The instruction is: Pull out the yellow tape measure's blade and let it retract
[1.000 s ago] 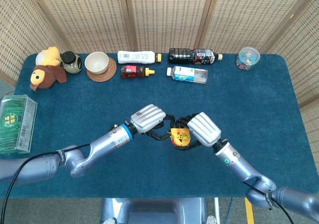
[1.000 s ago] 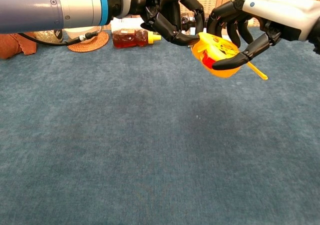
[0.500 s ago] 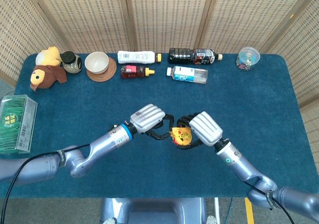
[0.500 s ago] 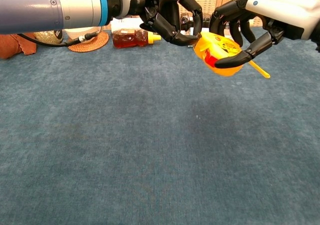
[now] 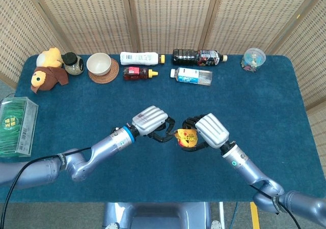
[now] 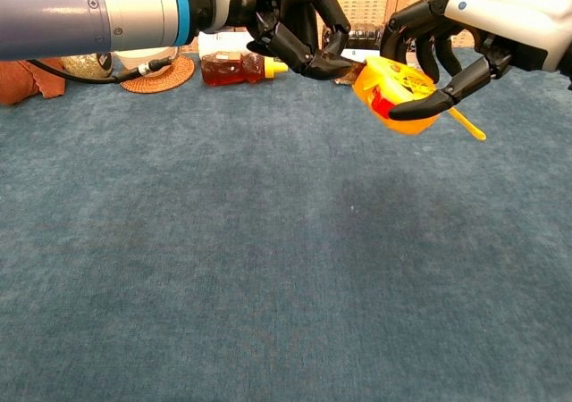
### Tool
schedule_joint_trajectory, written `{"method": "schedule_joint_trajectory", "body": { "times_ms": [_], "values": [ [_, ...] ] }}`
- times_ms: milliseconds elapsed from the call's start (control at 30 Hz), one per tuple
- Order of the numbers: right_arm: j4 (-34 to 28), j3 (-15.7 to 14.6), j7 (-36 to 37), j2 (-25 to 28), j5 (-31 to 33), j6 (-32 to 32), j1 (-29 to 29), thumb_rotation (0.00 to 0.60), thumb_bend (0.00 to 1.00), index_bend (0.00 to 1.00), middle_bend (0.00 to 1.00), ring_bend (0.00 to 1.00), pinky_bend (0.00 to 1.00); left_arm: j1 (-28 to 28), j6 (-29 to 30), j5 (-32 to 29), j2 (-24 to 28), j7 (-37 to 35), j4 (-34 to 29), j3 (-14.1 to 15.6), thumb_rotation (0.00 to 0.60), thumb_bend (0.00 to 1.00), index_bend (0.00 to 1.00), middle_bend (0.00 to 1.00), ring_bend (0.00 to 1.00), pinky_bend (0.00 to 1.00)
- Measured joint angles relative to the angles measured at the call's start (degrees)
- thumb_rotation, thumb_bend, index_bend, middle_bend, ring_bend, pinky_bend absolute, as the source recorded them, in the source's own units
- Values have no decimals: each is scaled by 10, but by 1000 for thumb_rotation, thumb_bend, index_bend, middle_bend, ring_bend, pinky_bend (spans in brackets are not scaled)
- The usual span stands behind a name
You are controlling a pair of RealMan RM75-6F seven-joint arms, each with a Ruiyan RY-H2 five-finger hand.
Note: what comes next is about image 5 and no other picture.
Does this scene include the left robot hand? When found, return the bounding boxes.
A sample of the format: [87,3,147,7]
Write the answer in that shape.
[131,105,176,142]

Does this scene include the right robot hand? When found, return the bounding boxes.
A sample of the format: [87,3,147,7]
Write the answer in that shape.
[181,113,230,153]

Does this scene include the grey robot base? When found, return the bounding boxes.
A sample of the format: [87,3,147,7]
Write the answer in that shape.
[101,202,212,229]

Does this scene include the blue table cloth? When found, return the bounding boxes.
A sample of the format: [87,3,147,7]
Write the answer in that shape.
[1,54,326,204]

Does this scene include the bear-shaped honey bottle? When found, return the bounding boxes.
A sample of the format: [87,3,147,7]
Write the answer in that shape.
[123,66,159,81]

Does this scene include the clear water bottle blue label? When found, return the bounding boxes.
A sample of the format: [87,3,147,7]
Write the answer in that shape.
[170,67,213,87]

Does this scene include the woven round coaster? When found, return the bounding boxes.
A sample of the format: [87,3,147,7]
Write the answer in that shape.
[88,58,120,84]

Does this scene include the white bottle with yellow cap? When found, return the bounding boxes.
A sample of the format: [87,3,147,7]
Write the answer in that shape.
[120,51,166,66]

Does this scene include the dark drink bottle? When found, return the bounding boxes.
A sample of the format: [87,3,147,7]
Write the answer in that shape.
[172,49,228,67]

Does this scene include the white bowl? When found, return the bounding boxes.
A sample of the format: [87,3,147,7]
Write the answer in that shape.
[86,53,112,76]

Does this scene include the clear jar of binder clips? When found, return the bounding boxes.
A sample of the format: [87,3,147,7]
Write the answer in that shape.
[240,47,266,73]

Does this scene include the glass jar with black lid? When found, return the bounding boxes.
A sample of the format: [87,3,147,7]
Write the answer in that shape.
[62,52,85,76]

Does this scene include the wicker folding screen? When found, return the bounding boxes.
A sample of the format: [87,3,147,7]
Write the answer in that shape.
[0,0,326,179]

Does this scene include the yellow and brown plush toy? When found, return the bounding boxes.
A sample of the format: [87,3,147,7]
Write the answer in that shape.
[30,47,69,94]

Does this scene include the clear box of green packets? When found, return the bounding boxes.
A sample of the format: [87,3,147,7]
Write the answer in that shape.
[0,96,39,158]

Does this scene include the blue floor cable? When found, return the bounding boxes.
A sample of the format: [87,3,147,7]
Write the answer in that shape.
[230,202,239,229]

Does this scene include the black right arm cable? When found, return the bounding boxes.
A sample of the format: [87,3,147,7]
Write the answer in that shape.
[249,184,304,229]

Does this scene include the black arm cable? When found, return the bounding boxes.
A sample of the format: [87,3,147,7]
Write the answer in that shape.
[0,147,92,229]
[249,184,304,229]

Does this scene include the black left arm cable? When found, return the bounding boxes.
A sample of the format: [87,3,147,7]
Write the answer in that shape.
[0,147,92,229]

